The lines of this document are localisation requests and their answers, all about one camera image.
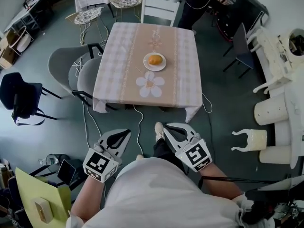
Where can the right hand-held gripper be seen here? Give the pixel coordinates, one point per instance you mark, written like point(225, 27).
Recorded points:
point(196, 154)

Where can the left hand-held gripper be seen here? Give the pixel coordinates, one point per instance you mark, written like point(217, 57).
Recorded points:
point(99, 163)

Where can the white round plate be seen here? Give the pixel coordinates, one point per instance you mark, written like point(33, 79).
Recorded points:
point(147, 66)

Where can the orange round food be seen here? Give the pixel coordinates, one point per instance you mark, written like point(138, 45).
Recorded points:
point(155, 59)

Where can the person's right forearm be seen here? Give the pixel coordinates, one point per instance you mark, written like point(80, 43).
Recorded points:
point(222, 183)

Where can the person's left forearm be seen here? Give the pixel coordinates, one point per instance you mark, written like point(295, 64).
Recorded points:
point(91, 193)

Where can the person's black trouser leg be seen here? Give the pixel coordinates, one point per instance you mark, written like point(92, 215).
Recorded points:
point(164, 151)

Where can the person's white shoe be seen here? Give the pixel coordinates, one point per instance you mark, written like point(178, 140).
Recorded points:
point(139, 157)
point(159, 129)

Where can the dark tablet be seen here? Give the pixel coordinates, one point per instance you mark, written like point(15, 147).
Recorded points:
point(66, 172)

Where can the person's white shirt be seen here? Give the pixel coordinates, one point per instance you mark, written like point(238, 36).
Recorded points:
point(161, 198)

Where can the checked flower-print tablecloth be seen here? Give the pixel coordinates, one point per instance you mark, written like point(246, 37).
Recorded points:
point(123, 79)

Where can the clear water bottle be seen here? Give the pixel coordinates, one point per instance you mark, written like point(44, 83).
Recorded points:
point(48, 160)

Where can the grey upholstered chair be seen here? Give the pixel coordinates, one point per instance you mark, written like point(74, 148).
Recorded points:
point(60, 63)
point(88, 77)

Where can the cream ornate-legged stool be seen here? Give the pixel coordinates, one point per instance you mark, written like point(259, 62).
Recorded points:
point(257, 139)

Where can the yellow-green paper folder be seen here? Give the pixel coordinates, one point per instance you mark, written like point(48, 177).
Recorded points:
point(33, 189)

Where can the large cream cylinder stool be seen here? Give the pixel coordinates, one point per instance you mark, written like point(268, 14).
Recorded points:
point(270, 110)

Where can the small cream cylinder stool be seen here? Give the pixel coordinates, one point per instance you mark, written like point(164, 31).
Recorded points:
point(275, 155)

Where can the small wooden box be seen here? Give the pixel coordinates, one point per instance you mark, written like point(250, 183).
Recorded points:
point(42, 209)

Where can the dark padded chair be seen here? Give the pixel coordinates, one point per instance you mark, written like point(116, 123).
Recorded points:
point(19, 94)

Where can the dark blue chair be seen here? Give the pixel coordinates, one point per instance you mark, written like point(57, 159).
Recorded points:
point(242, 49)

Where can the black equipment pile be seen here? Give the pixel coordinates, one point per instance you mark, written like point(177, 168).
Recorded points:
point(273, 205)

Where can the white ornate table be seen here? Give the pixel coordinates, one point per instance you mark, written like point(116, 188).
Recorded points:
point(295, 117)

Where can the white wooden chair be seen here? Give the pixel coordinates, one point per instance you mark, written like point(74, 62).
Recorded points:
point(160, 8)

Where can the round hoop stand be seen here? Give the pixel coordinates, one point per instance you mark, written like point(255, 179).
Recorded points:
point(22, 40)

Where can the cardboard box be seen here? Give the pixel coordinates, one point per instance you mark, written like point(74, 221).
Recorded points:
point(7, 53)

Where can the white desk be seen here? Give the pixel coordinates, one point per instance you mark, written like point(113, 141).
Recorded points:
point(23, 13)

